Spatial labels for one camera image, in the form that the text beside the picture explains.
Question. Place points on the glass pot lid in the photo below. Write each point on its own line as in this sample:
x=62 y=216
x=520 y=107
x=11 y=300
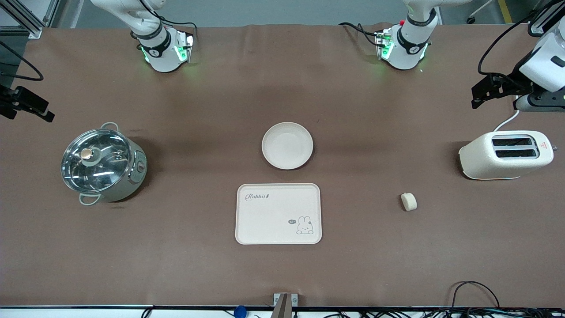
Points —
x=97 y=161

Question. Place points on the small blue round object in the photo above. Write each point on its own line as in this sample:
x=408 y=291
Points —
x=239 y=312

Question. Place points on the round cream plate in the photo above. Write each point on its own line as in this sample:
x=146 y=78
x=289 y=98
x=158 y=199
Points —
x=287 y=145

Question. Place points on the pale green electric pot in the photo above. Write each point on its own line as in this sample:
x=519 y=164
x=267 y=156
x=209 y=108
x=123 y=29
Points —
x=132 y=174

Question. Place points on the small cream bun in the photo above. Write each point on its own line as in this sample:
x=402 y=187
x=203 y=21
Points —
x=409 y=202

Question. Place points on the cream rabbit print tray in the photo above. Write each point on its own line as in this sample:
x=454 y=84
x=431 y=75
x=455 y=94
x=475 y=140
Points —
x=273 y=221

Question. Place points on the aluminium frame profile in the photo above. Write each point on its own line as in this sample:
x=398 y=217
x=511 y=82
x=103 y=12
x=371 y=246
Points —
x=540 y=27
x=31 y=28

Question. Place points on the brown table cover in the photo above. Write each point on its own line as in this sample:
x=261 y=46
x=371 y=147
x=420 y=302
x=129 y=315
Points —
x=282 y=265

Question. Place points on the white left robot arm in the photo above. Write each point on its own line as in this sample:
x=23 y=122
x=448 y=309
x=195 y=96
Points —
x=408 y=48

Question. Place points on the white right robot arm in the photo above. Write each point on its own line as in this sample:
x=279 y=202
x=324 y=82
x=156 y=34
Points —
x=161 y=53

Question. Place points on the white wheeled stand leg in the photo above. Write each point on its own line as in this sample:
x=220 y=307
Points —
x=479 y=11

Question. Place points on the cream two-slot toaster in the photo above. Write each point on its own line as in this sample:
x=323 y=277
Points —
x=499 y=164

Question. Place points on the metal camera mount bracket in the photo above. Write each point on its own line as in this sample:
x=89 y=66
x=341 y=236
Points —
x=284 y=304

